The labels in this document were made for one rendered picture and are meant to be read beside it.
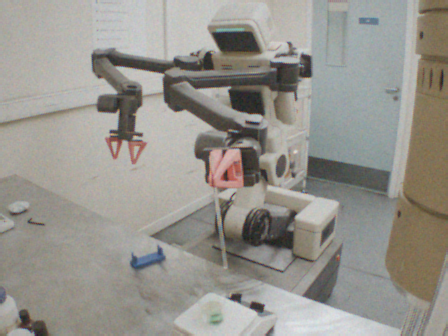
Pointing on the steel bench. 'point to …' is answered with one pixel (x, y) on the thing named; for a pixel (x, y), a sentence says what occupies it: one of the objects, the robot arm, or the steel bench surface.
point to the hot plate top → (190, 322)
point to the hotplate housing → (246, 328)
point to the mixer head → (424, 168)
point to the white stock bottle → (8, 314)
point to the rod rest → (147, 258)
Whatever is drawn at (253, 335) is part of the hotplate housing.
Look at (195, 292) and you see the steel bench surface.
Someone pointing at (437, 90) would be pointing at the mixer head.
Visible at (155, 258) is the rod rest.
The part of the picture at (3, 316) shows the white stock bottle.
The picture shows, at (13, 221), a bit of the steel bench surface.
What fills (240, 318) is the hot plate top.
